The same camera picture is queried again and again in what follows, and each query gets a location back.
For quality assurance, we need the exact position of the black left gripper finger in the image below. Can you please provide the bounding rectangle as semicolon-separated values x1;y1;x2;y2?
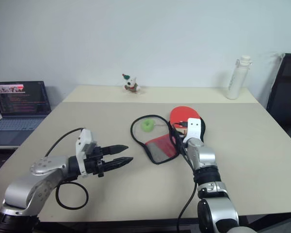
103;144;129;156
103;156;134;171

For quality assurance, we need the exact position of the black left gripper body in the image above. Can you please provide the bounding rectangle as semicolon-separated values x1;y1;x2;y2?
83;145;111;178

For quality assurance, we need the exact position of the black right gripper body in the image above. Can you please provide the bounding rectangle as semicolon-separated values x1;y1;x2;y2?
199;118;207;142

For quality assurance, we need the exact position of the red table tennis paddle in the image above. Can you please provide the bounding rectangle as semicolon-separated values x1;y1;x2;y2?
169;105;201;136

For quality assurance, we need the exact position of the black mesh paddle case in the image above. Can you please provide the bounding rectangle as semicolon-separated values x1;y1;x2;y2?
129;114;185;166

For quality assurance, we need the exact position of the white water bottle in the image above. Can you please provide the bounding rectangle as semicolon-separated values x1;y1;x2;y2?
225;55;254;100

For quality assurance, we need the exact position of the white plush dog toy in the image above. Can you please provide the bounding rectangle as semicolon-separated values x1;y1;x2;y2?
121;73;142;94

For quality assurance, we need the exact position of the black mesh office chair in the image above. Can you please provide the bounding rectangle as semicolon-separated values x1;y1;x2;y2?
266;52;291;148

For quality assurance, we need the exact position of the open blue laptop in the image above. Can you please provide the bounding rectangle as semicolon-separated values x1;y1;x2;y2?
0;80;52;147

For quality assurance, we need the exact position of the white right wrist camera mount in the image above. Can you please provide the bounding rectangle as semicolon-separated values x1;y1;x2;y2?
182;117;202;144

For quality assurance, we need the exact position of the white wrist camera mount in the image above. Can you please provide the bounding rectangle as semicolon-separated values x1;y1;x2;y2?
182;117;202;144
75;128;98;178

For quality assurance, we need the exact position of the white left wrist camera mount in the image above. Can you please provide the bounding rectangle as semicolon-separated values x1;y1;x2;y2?
75;128;98;178

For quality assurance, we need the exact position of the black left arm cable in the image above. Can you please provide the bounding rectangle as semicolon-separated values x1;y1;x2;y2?
44;127;90;210

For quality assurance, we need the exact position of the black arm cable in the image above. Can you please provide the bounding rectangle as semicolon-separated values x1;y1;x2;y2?
170;120;198;233
44;127;90;210

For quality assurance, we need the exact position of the green foam ring pull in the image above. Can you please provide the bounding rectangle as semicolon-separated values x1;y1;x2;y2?
141;119;156;133

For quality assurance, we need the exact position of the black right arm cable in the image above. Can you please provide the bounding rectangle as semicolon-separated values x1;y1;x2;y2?
170;120;198;233

